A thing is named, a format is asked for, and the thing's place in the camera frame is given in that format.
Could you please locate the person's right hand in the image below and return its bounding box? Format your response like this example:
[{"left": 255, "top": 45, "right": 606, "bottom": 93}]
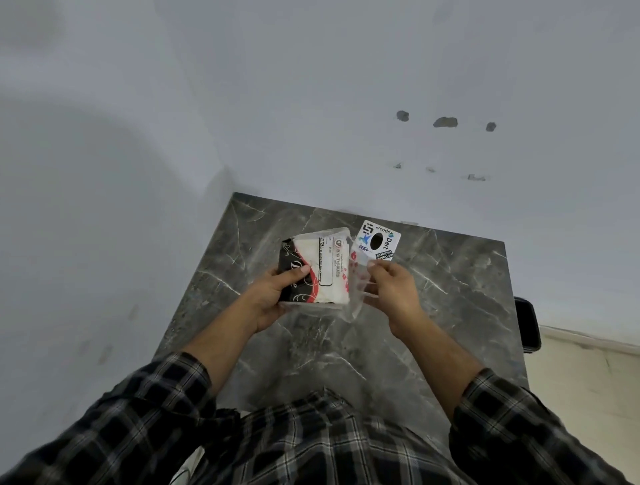
[{"left": 365, "top": 260, "right": 427, "bottom": 341}]

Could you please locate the person's left hand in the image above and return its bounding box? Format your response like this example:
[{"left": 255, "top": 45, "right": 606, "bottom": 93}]
[{"left": 239, "top": 265, "right": 312, "bottom": 336}]

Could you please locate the tissue packet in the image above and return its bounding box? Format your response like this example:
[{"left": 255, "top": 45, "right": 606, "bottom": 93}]
[{"left": 277, "top": 227, "right": 381, "bottom": 321}]

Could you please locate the person's left forearm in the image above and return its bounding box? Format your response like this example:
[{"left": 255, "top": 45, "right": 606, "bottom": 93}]
[{"left": 181, "top": 299, "right": 275, "bottom": 403}]

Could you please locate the person's right forearm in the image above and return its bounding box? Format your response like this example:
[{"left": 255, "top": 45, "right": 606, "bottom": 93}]
[{"left": 389, "top": 312, "right": 487, "bottom": 423}]

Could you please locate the white box with stickers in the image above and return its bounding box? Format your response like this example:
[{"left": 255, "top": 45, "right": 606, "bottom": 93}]
[{"left": 350, "top": 220, "right": 403, "bottom": 264}]

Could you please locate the black plaid shirt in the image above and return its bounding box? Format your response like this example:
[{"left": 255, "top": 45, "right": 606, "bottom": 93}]
[{"left": 0, "top": 351, "right": 637, "bottom": 485}]

